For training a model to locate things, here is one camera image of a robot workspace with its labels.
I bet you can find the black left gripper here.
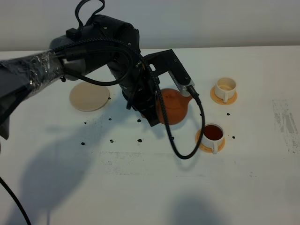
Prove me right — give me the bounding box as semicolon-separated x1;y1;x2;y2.
120;67;160;127

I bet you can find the brown clay teapot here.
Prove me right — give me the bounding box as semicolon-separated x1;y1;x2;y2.
141;88;194;126

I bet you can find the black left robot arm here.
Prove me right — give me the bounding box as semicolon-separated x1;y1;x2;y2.
0;15;159;139

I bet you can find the beige round teapot coaster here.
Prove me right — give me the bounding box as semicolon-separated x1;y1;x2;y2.
69;82;110;112

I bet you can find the near orange cup coaster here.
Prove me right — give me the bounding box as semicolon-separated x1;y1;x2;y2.
199;135;225;154

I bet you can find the orange cup coaster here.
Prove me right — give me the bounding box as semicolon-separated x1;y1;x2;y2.
199;135;225;154
210;86;238;105

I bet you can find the near white teacup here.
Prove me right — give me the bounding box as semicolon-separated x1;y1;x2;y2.
203;123;225;141

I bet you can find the white teacup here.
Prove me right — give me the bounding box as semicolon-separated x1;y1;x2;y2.
214;77;237;103
203;123;225;141

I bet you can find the far white teacup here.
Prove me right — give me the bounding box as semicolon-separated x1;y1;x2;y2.
214;77;237;103

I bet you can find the far orange cup coaster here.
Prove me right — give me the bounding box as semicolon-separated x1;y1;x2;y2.
210;86;238;105

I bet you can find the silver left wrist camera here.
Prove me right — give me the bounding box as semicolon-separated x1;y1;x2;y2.
144;49;196;97

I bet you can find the braided black camera cable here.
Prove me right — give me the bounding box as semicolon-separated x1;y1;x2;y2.
0;0;206;225

